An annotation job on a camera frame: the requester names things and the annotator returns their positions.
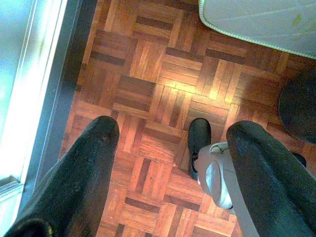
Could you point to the black waste bin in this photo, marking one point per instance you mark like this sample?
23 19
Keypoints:
301 106

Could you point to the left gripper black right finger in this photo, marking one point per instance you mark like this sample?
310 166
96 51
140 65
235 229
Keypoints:
276 187

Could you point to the black robot left foot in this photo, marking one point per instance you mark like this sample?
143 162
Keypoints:
198 138

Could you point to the sliding glass door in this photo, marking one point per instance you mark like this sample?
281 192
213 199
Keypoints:
29 74

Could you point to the white quilted mattress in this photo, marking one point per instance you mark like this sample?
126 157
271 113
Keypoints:
259 19

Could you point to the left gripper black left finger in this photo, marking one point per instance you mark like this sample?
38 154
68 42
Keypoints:
74 185

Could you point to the grey robot left leg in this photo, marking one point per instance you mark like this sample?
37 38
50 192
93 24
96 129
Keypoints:
217 177

